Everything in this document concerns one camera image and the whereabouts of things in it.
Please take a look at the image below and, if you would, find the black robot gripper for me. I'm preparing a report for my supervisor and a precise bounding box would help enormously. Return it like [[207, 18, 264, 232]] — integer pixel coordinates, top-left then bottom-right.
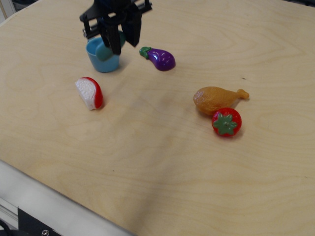
[[79, 0, 152, 55]]

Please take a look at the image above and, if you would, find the blue plastic cup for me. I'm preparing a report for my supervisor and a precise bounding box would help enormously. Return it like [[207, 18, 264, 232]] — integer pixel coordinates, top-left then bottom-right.
[[86, 37, 120, 73]]

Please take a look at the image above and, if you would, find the red toy strawberry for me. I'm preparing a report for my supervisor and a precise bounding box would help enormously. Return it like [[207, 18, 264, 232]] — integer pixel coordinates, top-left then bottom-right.
[[212, 108, 242, 137]]

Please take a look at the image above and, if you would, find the black metal corner bracket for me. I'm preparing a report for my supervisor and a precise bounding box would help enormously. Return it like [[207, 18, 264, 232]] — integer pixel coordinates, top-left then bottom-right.
[[18, 208, 61, 236]]

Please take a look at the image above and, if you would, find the red white toy apple slice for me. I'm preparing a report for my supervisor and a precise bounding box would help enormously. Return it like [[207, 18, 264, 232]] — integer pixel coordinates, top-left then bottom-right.
[[75, 77, 103, 110]]

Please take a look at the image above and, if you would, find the purple toy eggplant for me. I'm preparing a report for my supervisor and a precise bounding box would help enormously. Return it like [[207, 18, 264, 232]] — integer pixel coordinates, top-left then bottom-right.
[[139, 46, 176, 71]]

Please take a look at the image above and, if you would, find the orange toy chicken drumstick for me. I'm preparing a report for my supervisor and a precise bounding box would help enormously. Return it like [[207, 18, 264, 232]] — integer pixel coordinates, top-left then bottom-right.
[[193, 87, 250, 115]]

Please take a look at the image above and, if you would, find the green toy cucumber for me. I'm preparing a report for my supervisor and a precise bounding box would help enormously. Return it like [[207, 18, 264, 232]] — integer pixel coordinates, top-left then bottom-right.
[[95, 31, 126, 61]]

